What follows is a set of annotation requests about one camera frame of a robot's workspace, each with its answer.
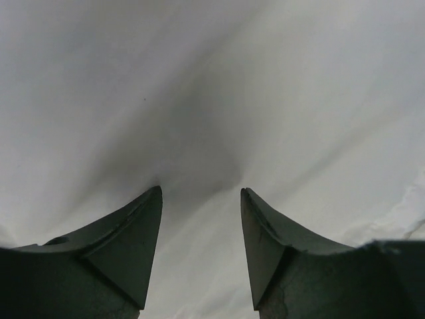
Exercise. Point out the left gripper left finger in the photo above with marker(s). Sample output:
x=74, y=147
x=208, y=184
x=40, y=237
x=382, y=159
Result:
x=101, y=270

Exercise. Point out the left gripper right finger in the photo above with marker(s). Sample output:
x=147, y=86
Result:
x=296, y=273

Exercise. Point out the blue white bear pillowcase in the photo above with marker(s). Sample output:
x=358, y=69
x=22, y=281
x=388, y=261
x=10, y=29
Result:
x=318, y=106

